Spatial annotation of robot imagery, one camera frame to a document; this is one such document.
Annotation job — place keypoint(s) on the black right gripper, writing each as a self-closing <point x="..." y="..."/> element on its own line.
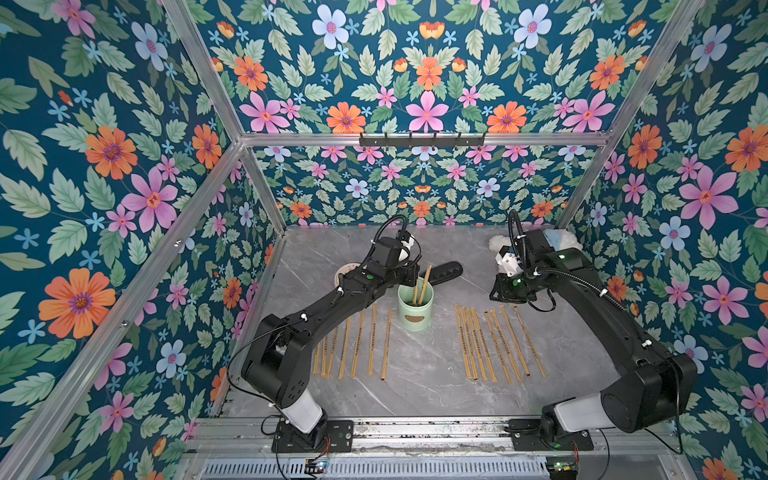
<point x="507" y="289"/>

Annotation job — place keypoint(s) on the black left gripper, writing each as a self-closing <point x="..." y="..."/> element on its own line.
<point x="410" y="274"/>

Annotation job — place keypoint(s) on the tan paper straw sixteenth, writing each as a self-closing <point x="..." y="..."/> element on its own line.
<point x="530" y="343"/>

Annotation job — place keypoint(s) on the tan paper straw thirteenth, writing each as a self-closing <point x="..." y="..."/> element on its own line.
<point x="495" y="340"/>

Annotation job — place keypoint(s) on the tan paper straw eleventh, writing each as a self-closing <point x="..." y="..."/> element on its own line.
<point x="480" y="364"/>

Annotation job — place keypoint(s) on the tan paper straw fifteenth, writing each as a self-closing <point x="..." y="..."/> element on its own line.
<point x="516" y="343"/>

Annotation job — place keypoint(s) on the tan paper straw fourteenth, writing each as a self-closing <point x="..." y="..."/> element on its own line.
<point x="506" y="344"/>

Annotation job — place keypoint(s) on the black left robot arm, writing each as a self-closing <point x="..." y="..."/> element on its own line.
<point x="277" y="362"/>

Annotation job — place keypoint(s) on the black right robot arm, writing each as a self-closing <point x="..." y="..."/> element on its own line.
<point x="654" y="384"/>

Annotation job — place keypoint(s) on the bundle of paper straws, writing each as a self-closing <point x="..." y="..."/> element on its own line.
<point x="420" y="288"/>

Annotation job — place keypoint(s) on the round beige kitchen timer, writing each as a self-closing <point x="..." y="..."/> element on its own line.
<point x="343" y="270"/>

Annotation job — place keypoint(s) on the light green metal cup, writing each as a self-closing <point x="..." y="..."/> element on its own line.
<point x="413" y="318"/>

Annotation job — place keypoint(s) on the white plush toy blue shirt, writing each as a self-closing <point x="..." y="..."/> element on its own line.
<point x="559" y="239"/>

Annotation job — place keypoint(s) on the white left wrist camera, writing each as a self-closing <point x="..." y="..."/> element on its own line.
<point x="407" y="243"/>

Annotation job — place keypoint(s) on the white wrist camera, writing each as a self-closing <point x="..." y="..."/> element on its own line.
<point x="407" y="243"/>
<point x="508" y="263"/>

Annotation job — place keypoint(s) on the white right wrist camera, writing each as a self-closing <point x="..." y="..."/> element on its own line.
<point x="508" y="263"/>

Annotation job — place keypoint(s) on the black wall hook rail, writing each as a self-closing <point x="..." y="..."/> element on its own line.
<point x="408" y="140"/>

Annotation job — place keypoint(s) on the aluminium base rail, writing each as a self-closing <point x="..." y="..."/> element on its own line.
<point x="469" y="447"/>

